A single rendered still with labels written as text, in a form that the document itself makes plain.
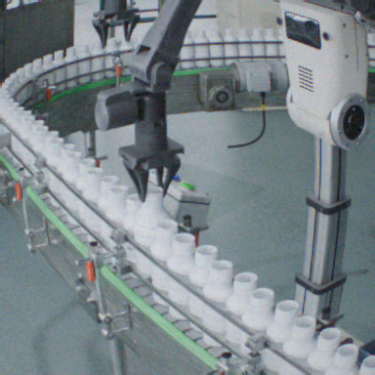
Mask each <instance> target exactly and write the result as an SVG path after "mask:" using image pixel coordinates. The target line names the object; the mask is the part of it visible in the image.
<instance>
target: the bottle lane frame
mask: <svg viewBox="0 0 375 375"><path fill-rule="evenodd" d="M0 168H1V169H2V170H3V171H4V175H5V181H6V184H7V186H8V187H9V182H12V181H15V180H18V179H19V177H18V175H19V172H17V170H16V169H15V168H14V167H13V166H11V164H10V163H9V162H8V160H7V159H6V157H4V156H3V155H2V154H1V152H0ZM26 194H27V201H28V209H29V217H30V223H31V228H32V229H33V230H36V229H42V228H43V222H42V219H43V218H42V216H44V217H45V218H46V222H47V229H44V231H45V232H47V233H48V236H49V244H47V245H46V246H44V247H42V248H41V247H39V248H37V249H38V250H39V252H40V253H41V254H42V256H43V257H44V258H45V259H46V260H47V261H48V263H49V264H50V265H51V266H52V268H53V269H54V270H55V271H56V272H57V274H58V275H59V276H60V277H61V278H62V279H63V280H64V281H65V283H66V284H67V285H68V286H69V287H70V288H71V289H72V290H73V291H74V293H75V294H76V295H77V296H78V292H77V289H76V280H77V278H78V279H79V280H82V281H83V282H84V283H85V284H86V285H87V286H88V287H89V288H90V289H91V290H92V292H93V295H94V297H95V299H96V303H97V308H98V314H99V313H100V312H101V311H100V307H99V301H98V293H97V291H96V280H94V281H92V282H90V281H89V277H88V270H87V267H86V266H85V265H81V266H78V267H77V266H76V265H75V263H74V262H75V260H78V259H79V260H81V259H84V258H87V257H89V255H88V252H87V250H88V249H89V248H88V247H87V246H86V245H85V242H84V243H83V242H82V241H81V240H80V239H79V237H78V236H76V235H75V234H74V233H73V232H72V231H71V229H69V228H68V227H67V226H66V225H65V224H64V223H63V222H62V221H61V220H60V218H58V217H57V215H56V214H55V212H53V211H51V210H50V209H49V206H47V205H46V204H45V203H44V202H43V200H42V199H41V198H40V197H39V196H38V195H37V194H36V193H35V192H34V190H33V189H32V188H31V187H30V186H29V185H28V187H27V188H26ZM7 200H8V204H7V203H6V202H5V201H4V199H3V198H2V202H3V204H4V206H5V207H6V208H7V209H8V212H9V213H10V214H11V216H12V217H13V218H14V219H15V222H16V223H17V224H18V225H19V226H20V228H21V229H22V230H23V232H24V233H25V230H26V225H25V220H24V213H23V204H22V196H21V200H19V199H18V194H17V189H16V186H13V187H9V188H7ZM44 231H39V232H36V233H35V237H34V244H35V245H41V244H43V243H45V242H46V237H45V234H44ZM107 266H108V265H105V264H104V267H103V268H101V269H102V276H103V286H104V296H105V301H106V307H107V312H108V313H109V314H110V315H112V314H117V313H122V312H124V306H123V303H124V302H123V301H122V299H125V300H126V301H127V302H128V305H129V310H130V313H126V314H123V315H122V316H119V317H114V318H113V319H112V320H113V322H112V323H111V329H112V330H113V331H116V330H118V329H123V328H125V327H126V326H127V325H126V320H125V319H126V318H125V315H127V316H128V317H129V318H130V322H131V323H132V329H128V330H127V331H126V330H125V331H124V332H121V333H119V332H118V333H116V336H117V337H119V338H120V339H121V341H122V342H123V343H124V344H125V345H126V346H127V347H128V348H130V350H131V351H132V352H133V353H135V354H136V355H137V356H138V357H139V358H140V359H141V360H142V361H144V362H145V363H146V364H147V365H148V366H149V367H150V368H152V369H153V370H154V371H155V372H157V373H158V375H202V374H204V373H208V372H210V371H212V370H215V369H216V361H217V360H220V358H219V357H213V355H212V354H210V353H209V352H208V349H210V348H208V349H202V348H201V347H200V346H199V345H198V344H197V343H196V341H198V340H195V341H193V340H192V339H191V338H190V337H188V336H187V335H186V332H187V331H185V332H182V331H181V330H180V329H179V328H178V327H176V326H174V323H176V322H177V321H176V322H170V321H169V320H167V319H166V318H165V317H164V314H165V313H159V312H157V311H156V310H155V309H154V308H153V307H154V306H155V305H154V306H151V305H150V304H149V303H148V302H147V301H146V300H145V299H144V298H145V297H144V298H141V297H140V296H139V295H138V294H137V293H136V292H135V289H136V288H134V289H132V288H130V287H129V286H127V285H126V284H125V280H121V279H120V278H119V277H118V276H117V275H116V272H113V271H111V270H110V269H109V268H108V267H107ZM78 297H79V296H78Z"/></svg>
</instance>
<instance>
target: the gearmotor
mask: <svg viewBox="0 0 375 375"><path fill-rule="evenodd" d="M288 85H289V83H288V71H287V70H286V67H285V66H284V64H283V63H282V62H280V61H278V62H275V61H268V62H264V61H251V62H250V61H243V62H231V63H230V64H229V70H227V69H219V70H210V69H208V70H203V71H200V72H199V104H200V105H202V110H203V111H205V112H213V111H222V110H230V111H232V110H236V93H240V94H241V93H252V92H259V93H260V96H262V97H263V103H262V111H263V117H264V126H263V130H262V132H261V134H260V135H259V136H258V137H257V138H256V139H255V140H253V141H251V142H250V143H247V144H242V145H236V146H228V148H230V147H239V146H248V145H251V144H253V143H255V142H256V141H257V140H258V139H260V137H261V136H262V135H263V133H264V131H265V129H266V118H265V109H266V105H265V99H264V97H265V96H266V93H265V92H270V91H273V92H278V91H286V90H287V88H288Z"/></svg>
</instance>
